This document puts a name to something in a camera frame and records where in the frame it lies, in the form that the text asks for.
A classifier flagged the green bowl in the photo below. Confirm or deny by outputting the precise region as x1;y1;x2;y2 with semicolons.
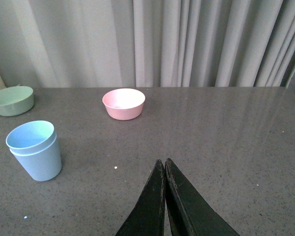
0;86;34;117

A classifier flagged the light blue cup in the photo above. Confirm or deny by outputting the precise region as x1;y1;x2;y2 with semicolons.
6;120;56;154
10;136;62;181

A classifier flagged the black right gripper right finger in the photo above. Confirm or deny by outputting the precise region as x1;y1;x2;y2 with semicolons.
165;158;238;236

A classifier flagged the pink bowl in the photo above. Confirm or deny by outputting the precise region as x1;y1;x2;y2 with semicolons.
102;88;146;120

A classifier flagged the grey curtain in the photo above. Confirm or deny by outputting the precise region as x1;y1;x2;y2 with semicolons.
0;0;295;88

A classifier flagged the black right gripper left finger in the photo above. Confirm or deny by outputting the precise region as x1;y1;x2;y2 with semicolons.
116;160;165;236

